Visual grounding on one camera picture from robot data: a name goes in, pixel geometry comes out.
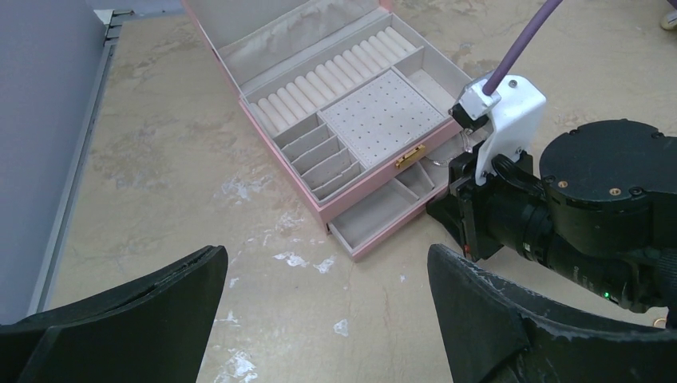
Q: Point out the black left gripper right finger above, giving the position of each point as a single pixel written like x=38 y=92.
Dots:
x=495 y=330

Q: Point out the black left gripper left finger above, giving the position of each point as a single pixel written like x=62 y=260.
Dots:
x=152 y=329

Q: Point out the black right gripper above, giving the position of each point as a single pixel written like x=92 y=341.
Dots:
x=483 y=219

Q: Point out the pink jewelry box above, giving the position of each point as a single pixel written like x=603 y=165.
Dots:
x=351 y=101

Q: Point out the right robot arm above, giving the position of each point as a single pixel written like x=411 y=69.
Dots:
x=598 y=208

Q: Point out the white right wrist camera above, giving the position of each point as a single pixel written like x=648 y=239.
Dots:
x=511 y=115

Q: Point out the aluminium frame rail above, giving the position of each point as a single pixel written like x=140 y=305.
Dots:
x=80 y=79

